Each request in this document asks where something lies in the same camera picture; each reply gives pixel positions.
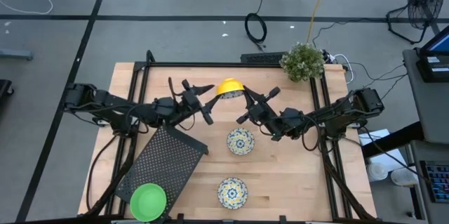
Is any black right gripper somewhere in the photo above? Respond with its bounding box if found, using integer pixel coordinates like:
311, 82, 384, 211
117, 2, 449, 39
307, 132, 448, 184
236, 86, 303, 141

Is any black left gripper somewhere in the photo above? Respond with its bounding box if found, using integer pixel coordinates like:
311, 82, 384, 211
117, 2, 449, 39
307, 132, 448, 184
152, 78, 223, 127

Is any yellow floral patterned mini bowl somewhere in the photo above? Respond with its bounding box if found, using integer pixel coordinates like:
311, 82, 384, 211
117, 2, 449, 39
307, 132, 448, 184
226, 127, 255, 157
216, 77, 246, 100
217, 177, 249, 211

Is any green mini bowl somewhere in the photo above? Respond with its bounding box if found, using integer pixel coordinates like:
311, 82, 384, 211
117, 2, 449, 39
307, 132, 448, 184
129, 183, 168, 223

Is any green potted plant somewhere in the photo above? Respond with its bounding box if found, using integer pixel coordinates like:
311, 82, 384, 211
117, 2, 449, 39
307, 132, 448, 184
279, 41, 326, 83

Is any black perforated metal shelf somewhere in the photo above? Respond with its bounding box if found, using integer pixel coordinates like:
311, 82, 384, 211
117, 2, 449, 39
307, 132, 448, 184
114, 122, 209, 223

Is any black power strip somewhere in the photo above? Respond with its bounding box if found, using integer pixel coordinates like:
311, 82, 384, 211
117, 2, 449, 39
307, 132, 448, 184
321, 48, 337, 65

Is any white round cup lid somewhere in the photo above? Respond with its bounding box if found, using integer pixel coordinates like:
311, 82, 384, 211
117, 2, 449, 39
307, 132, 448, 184
390, 167, 418, 187
366, 162, 389, 182

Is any black support beam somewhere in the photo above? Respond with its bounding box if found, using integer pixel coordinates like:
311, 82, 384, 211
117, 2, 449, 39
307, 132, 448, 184
361, 121, 425, 159

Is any white paper sheet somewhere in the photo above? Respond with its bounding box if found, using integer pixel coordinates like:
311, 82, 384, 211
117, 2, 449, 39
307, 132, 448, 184
358, 128, 410, 169

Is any grey desk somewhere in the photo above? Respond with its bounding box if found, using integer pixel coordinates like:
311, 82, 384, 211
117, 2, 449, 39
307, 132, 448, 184
402, 48, 449, 224

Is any black device with white labels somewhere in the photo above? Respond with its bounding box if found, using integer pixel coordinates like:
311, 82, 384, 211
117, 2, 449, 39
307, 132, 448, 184
416, 53, 449, 83

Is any open laptop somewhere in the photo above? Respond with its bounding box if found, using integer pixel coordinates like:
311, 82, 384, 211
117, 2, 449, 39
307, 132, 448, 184
419, 24, 449, 56

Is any grey stand foot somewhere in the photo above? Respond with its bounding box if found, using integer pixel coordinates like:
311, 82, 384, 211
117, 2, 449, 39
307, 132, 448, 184
0, 48, 34, 62

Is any backlit colourful keyboard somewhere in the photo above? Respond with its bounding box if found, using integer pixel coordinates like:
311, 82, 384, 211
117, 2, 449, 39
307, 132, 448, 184
420, 159, 449, 204

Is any black chair part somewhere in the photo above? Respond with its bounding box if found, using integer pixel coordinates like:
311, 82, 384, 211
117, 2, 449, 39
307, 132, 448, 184
0, 79, 15, 119

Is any black aluminium table frame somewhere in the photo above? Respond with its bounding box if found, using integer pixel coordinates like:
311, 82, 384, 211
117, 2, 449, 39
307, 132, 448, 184
77, 50, 380, 224

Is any coiled black cable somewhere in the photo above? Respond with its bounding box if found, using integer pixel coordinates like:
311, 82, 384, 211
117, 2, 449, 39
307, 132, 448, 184
244, 0, 270, 51

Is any white looped cable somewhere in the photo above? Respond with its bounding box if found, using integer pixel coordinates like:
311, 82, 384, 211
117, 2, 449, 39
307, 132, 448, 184
329, 53, 355, 85

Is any yellow floor cable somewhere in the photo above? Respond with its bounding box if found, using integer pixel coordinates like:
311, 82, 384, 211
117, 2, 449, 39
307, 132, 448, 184
306, 0, 333, 45

